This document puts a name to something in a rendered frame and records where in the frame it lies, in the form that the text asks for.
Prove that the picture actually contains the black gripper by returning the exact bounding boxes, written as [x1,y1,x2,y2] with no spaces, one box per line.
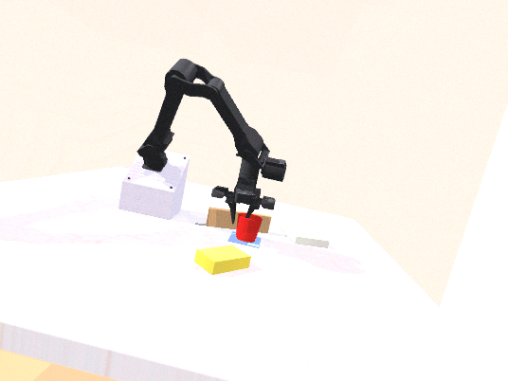
[211,173,276,224]

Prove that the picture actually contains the yellow block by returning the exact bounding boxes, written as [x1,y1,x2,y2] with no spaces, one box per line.
[194,245,251,275]

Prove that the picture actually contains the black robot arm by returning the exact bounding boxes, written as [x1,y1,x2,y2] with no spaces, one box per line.
[137,59,287,205]

